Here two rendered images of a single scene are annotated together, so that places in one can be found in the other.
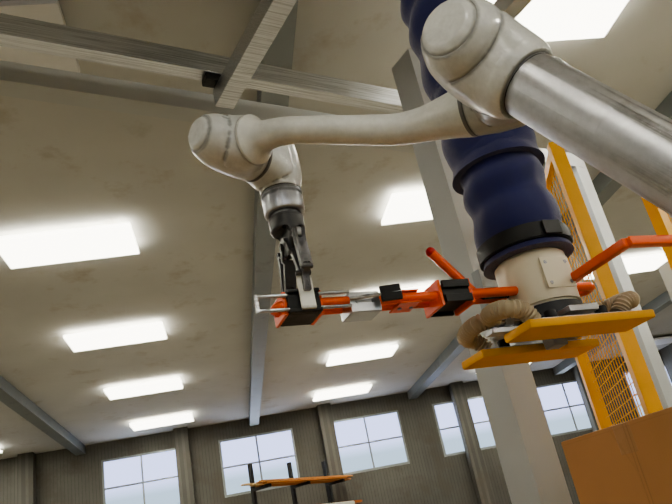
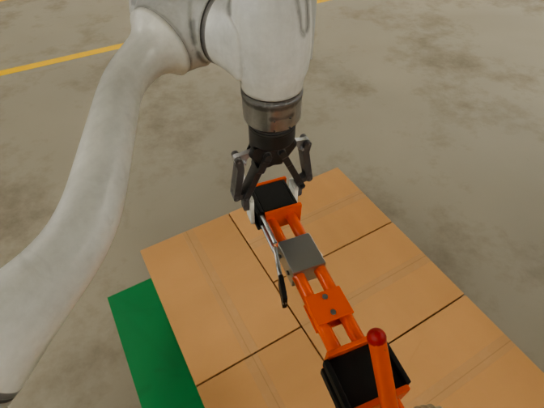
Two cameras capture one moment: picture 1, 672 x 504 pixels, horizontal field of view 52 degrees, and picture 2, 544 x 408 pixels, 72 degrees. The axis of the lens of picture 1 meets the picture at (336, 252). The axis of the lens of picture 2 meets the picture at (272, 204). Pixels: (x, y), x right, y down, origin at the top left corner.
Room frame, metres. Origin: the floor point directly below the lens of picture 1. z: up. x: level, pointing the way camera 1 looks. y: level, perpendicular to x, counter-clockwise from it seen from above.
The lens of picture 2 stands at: (1.35, -0.40, 1.83)
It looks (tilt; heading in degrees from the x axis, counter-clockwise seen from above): 49 degrees down; 93
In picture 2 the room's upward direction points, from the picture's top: straight up
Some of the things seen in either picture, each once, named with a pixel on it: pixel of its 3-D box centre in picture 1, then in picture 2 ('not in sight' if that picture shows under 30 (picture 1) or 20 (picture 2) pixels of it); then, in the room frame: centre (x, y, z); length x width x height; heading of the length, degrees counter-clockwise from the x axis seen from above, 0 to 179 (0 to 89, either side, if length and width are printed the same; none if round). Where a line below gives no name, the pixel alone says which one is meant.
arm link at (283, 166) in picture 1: (272, 161); (263, 27); (1.31, 0.10, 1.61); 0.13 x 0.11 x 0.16; 147
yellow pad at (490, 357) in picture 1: (529, 347); not in sight; (1.66, -0.41, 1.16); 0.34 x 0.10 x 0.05; 114
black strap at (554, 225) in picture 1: (524, 248); not in sight; (1.57, -0.45, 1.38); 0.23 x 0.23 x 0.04
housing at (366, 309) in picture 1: (359, 306); (300, 259); (1.38, -0.03, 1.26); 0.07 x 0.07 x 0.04; 24
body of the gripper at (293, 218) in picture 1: (288, 236); (271, 141); (1.32, 0.09, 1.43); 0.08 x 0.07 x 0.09; 24
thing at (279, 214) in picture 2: (298, 309); (275, 202); (1.33, 0.10, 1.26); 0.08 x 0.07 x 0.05; 114
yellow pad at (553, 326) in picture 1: (578, 319); not in sight; (1.48, -0.49, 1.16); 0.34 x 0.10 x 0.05; 114
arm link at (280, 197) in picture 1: (283, 205); (271, 103); (1.32, 0.09, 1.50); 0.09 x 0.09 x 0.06
